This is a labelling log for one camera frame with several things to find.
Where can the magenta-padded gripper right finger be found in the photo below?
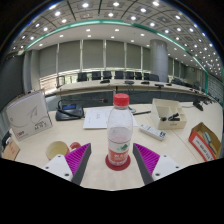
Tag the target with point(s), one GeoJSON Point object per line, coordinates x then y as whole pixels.
{"type": "Point", "coordinates": [148, 160]}

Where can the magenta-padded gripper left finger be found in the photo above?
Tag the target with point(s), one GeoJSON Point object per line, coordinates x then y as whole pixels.
{"type": "Point", "coordinates": [75, 160]}

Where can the clear red-capped water bottle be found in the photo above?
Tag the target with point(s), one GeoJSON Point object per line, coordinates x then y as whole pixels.
{"type": "Point", "coordinates": [119, 140]}

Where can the cream mug with red pattern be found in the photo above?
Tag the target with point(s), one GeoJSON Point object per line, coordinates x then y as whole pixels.
{"type": "Point", "coordinates": [56, 149]}

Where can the white remote control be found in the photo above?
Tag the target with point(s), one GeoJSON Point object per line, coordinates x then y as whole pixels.
{"type": "Point", "coordinates": [152, 132]}

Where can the flat round red coaster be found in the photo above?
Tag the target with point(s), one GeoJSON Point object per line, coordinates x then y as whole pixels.
{"type": "Point", "coordinates": [116, 167]}

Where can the white desk organizer box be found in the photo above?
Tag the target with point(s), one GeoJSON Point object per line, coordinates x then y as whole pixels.
{"type": "Point", "coordinates": [170, 124]}

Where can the white paper sheet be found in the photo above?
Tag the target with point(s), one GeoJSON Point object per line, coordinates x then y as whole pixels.
{"type": "Point", "coordinates": [95, 119]}

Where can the black pen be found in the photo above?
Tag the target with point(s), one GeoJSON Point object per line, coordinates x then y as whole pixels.
{"type": "Point", "coordinates": [142, 113]}

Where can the open cardboard box, red label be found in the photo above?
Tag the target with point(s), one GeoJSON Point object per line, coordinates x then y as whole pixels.
{"type": "Point", "coordinates": [198, 143]}

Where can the large white printed carton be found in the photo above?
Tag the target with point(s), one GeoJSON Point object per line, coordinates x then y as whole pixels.
{"type": "Point", "coordinates": [29, 117]}

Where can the brown paper envelope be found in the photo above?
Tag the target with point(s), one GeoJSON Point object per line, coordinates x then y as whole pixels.
{"type": "Point", "coordinates": [11, 151]}

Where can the long curved conference desk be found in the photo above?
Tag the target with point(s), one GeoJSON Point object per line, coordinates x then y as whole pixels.
{"type": "Point", "coordinates": [90, 91]}

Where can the black flat device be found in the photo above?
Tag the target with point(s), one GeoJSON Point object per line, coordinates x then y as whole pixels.
{"type": "Point", "coordinates": [5, 138]}

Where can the small black desk device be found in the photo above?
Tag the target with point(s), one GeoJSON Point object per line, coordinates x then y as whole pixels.
{"type": "Point", "coordinates": [198, 105]}

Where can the row of black office chairs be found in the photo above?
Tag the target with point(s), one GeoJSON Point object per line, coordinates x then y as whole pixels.
{"type": "Point", "coordinates": [106, 74]}

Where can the group of ceiling lights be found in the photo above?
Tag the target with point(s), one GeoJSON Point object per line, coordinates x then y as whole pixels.
{"type": "Point", "coordinates": [85, 5]}

